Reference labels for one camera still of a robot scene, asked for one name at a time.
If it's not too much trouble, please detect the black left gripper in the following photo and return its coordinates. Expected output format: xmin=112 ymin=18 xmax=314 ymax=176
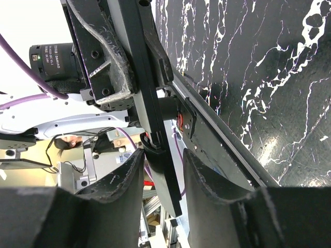
xmin=62 ymin=0 xmax=174 ymax=113

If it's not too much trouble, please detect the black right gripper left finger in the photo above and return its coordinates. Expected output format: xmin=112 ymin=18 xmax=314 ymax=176
xmin=1 ymin=149 xmax=144 ymax=247

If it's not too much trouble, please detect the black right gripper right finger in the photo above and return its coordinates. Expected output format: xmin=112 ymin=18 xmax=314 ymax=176
xmin=183 ymin=149 xmax=330 ymax=247

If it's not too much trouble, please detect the black remote control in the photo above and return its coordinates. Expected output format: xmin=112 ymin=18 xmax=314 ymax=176
xmin=108 ymin=1 xmax=169 ymax=150

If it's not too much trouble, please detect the black remote battery cover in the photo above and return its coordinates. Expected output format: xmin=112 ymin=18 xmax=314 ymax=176
xmin=140 ymin=132 xmax=182 ymax=217

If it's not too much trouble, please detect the person in background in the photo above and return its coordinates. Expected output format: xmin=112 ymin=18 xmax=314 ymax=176
xmin=54 ymin=135 xmax=83 ymax=157

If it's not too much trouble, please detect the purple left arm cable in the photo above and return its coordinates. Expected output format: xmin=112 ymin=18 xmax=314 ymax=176
xmin=0 ymin=33 xmax=187 ymax=198

